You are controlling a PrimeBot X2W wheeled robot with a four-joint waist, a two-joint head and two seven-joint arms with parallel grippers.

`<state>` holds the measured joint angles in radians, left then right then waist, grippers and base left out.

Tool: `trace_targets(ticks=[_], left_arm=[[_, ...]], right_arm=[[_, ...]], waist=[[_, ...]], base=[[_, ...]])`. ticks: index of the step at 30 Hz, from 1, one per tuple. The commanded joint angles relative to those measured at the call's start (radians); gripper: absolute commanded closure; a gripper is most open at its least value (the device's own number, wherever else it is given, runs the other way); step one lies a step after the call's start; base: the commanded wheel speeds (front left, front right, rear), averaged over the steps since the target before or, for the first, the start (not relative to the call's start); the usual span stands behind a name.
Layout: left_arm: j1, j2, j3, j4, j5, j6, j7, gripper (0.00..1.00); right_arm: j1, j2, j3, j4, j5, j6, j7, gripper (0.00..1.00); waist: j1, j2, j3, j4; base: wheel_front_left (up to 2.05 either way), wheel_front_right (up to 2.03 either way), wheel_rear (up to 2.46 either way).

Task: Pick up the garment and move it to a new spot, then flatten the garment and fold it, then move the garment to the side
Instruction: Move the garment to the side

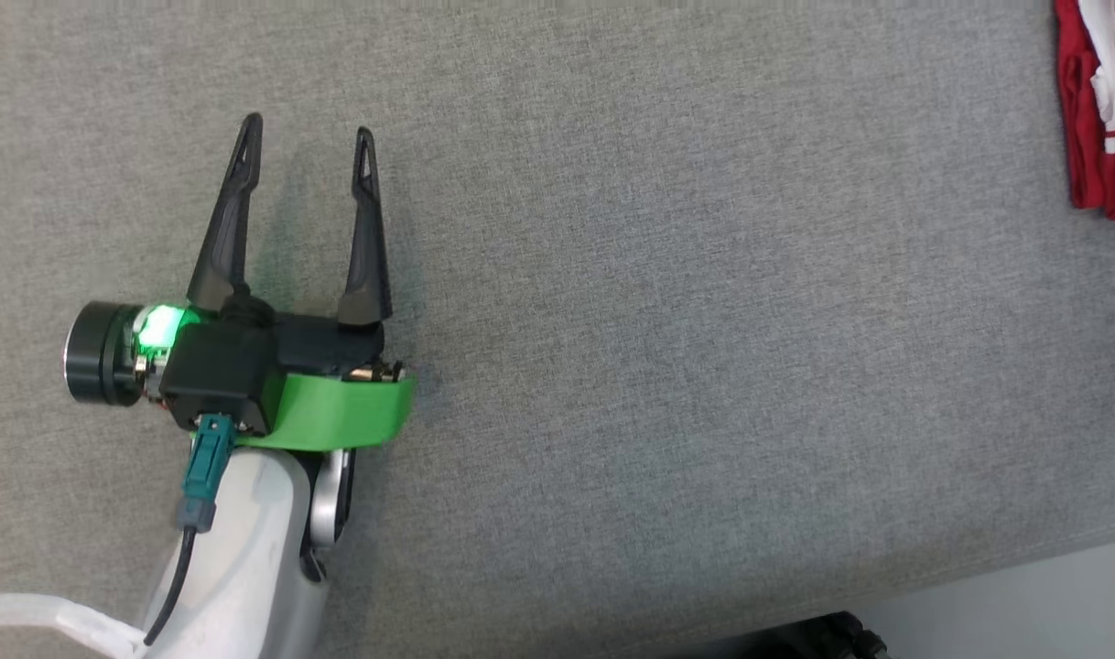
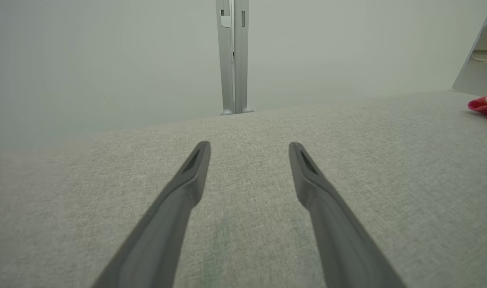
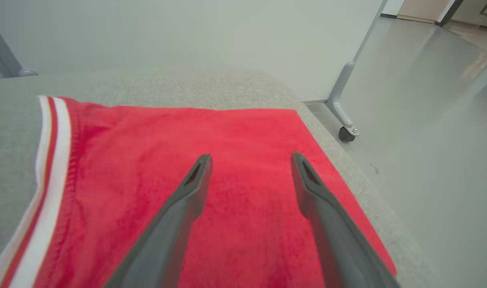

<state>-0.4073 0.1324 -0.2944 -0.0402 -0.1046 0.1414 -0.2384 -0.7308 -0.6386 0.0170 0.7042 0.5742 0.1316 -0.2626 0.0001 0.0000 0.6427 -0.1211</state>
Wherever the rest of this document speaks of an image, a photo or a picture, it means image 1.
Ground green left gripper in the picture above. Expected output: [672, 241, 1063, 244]
[63, 112, 417, 452]

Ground red and white shirt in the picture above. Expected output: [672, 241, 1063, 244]
[1055, 0, 1115, 221]

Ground left camera cable teal plug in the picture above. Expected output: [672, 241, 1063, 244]
[144, 412, 240, 647]

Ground white cable sleeve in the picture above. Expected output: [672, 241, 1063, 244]
[0, 592, 148, 659]

